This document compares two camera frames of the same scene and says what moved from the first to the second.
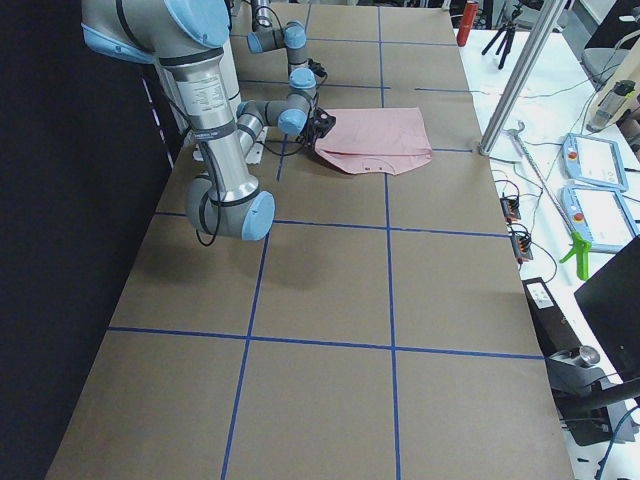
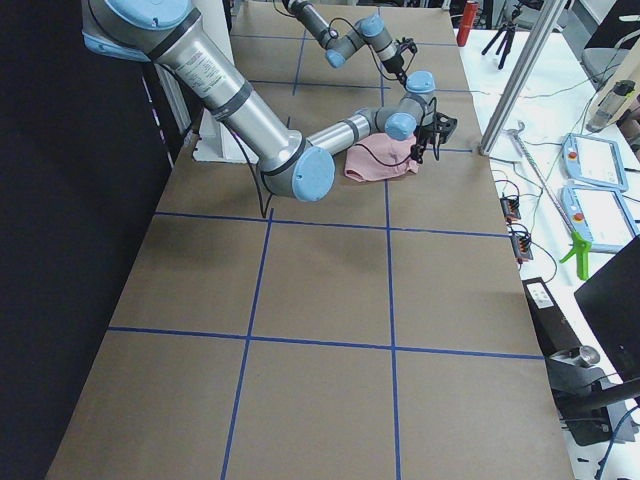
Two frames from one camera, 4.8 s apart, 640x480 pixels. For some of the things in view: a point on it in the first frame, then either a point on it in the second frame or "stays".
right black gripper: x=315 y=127 → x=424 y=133
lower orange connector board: x=521 y=245 stays
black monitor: x=611 y=303 stays
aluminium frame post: x=546 y=25 stays
